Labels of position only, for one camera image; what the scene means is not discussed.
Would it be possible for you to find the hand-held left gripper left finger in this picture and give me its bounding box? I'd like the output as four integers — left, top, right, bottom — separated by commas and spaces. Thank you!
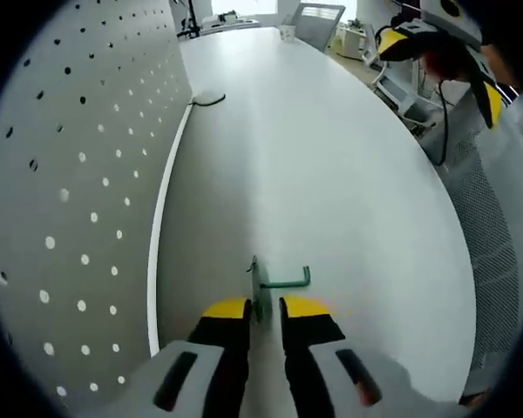
91, 296, 253, 418

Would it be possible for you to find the white perforated mounting plate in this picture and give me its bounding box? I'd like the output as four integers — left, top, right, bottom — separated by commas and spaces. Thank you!
0, 0, 228, 406

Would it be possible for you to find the black tripod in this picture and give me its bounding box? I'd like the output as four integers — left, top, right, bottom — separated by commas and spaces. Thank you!
179, 0, 201, 39

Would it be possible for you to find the green hook assembly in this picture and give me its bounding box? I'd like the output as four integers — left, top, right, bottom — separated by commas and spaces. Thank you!
246, 254, 314, 326

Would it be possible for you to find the white cabinet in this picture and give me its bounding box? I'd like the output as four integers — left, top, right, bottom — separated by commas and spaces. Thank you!
337, 28, 376, 60

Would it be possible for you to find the black cable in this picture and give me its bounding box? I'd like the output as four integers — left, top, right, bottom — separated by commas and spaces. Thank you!
435, 78, 452, 167

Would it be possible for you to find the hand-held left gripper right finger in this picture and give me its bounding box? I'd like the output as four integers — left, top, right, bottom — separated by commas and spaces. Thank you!
278, 294, 463, 418

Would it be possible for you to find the light grey mesh chair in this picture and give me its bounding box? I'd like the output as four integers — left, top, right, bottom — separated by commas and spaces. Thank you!
418, 93, 523, 400

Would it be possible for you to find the person's right hand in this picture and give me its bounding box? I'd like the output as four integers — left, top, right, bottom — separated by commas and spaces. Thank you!
479, 39, 523, 91

